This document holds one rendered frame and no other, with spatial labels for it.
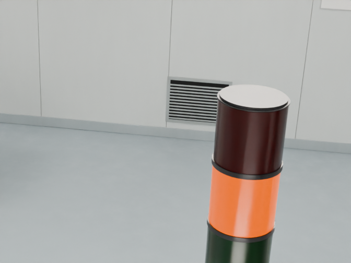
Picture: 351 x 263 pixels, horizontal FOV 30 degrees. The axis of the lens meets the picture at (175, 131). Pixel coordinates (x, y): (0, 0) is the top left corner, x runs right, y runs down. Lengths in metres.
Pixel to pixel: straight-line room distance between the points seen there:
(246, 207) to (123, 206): 4.60
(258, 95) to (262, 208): 0.08
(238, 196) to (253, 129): 0.05
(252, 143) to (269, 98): 0.03
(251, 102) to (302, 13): 5.45
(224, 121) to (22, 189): 4.92
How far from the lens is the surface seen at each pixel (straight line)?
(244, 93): 0.45
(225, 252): 0.48
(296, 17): 5.88
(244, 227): 0.47
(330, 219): 5.15
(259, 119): 0.43
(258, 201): 0.46
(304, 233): 4.92
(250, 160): 0.44
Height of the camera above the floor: 2.50
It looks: 23 degrees down
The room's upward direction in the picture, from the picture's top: 3 degrees clockwise
